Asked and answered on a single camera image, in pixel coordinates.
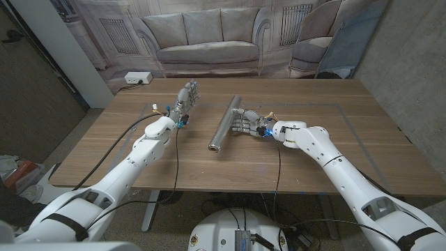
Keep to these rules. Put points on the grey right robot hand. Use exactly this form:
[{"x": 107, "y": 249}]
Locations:
[{"x": 251, "y": 122}]

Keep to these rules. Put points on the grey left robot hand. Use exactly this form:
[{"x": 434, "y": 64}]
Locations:
[{"x": 184, "y": 99}]

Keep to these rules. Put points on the aluminum foil roll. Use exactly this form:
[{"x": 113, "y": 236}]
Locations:
[{"x": 223, "y": 127}]

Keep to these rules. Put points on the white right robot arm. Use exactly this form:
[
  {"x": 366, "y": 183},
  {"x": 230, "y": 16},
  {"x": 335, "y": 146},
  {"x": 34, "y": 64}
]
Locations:
[{"x": 348, "y": 178}]

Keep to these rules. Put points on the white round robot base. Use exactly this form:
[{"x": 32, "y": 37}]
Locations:
[{"x": 216, "y": 226}]

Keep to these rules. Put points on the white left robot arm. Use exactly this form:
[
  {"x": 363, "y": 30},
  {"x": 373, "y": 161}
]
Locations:
[{"x": 125, "y": 171}]

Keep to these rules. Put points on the white power outlet box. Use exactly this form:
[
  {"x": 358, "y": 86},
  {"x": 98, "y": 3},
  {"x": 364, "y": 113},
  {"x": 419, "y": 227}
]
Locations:
[{"x": 138, "y": 77}]

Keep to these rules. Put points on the white table leg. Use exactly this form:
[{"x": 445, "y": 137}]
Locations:
[{"x": 150, "y": 209}]

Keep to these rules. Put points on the silver electronics box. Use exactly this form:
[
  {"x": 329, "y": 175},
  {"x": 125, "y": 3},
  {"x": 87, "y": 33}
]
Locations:
[{"x": 242, "y": 240}]

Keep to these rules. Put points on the black connector plug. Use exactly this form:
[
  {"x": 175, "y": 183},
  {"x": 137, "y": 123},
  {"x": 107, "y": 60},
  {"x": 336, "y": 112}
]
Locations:
[{"x": 261, "y": 242}]

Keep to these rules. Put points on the grey table leg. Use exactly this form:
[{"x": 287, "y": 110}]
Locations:
[{"x": 329, "y": 216}]

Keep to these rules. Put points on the grey blue leaning panel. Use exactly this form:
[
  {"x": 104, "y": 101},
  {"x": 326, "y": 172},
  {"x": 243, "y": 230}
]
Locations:
[{"x": 352, "y": 42}]

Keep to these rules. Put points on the dark textured door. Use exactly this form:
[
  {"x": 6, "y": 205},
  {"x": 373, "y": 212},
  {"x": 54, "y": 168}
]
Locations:
[{"x": 31, "y": 104}]

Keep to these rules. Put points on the white floor board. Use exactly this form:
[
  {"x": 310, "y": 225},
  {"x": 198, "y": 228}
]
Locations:
[{"x": 48, "y": 181}]

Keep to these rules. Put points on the orange box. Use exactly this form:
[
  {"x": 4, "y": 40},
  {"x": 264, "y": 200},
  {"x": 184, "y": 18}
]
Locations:
[{"x": 21, "y": 172}]

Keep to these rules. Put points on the white sneaker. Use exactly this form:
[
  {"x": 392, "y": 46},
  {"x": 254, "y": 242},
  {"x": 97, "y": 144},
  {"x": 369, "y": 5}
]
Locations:
[{"x": 31, "y": 192}]

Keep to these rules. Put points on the white crumpled plastic bag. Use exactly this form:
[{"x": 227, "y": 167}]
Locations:
[{"x": 8, "y": 164}]

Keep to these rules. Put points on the black cloth bundle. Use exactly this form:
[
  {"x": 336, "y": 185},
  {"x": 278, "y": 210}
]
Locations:
[{"x": 17, "y": 209}]

